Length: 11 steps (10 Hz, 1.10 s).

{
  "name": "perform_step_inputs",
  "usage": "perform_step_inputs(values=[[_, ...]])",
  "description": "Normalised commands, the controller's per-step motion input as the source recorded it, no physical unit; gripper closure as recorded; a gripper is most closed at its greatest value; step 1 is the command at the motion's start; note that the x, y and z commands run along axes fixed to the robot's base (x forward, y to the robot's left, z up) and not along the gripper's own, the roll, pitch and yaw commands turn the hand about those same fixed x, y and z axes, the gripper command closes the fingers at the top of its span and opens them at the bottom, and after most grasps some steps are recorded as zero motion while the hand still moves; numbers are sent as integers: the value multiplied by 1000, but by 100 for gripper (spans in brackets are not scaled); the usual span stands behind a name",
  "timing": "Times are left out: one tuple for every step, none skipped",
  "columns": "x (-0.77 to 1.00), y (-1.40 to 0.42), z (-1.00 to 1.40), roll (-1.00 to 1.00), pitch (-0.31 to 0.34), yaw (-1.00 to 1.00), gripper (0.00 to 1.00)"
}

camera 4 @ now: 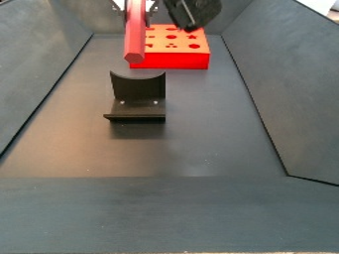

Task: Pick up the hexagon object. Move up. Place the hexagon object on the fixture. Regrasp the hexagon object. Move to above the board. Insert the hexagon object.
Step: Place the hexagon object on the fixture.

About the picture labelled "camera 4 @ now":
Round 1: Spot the red hexagonal rod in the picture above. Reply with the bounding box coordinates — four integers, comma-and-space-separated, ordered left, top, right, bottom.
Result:
124, 0, 145, 64

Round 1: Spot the black curved cradle stand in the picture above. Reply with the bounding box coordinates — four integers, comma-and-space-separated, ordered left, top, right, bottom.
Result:
103, 72, 165, 122

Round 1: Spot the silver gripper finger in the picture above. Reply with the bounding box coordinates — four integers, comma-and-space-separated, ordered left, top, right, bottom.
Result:
145, 0, 160, 24
109, 0, 127, 20

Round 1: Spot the red shape-sorter block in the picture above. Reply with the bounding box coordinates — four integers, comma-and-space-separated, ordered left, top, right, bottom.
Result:
129, 24, 211, 69

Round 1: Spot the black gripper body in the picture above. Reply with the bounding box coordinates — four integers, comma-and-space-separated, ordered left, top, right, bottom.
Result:
163, 0, 223, 33

